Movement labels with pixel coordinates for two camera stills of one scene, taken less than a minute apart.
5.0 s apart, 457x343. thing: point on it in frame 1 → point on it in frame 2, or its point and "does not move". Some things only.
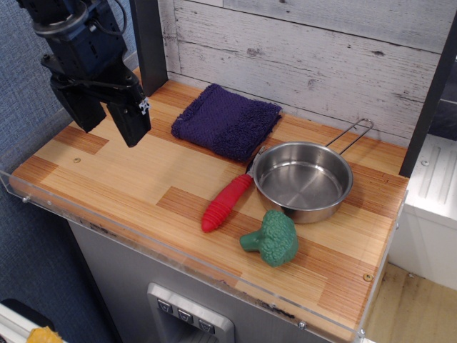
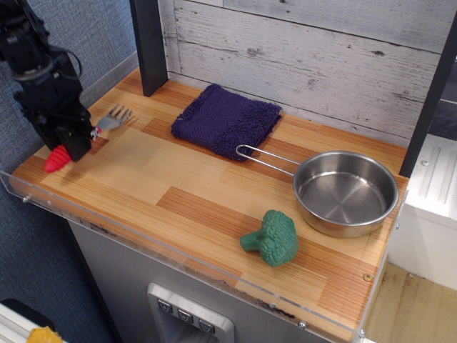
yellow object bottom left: x=43 y=335 does not move
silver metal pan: x=306 y=179 → x=339 y=194
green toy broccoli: x=277 y=240 does not move
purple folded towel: x=230 y=124 does not move
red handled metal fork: x=223 y=201 → x=61 y=156
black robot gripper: x=91 y=81 → x=51 y=97
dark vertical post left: x=149 y=43 does not move
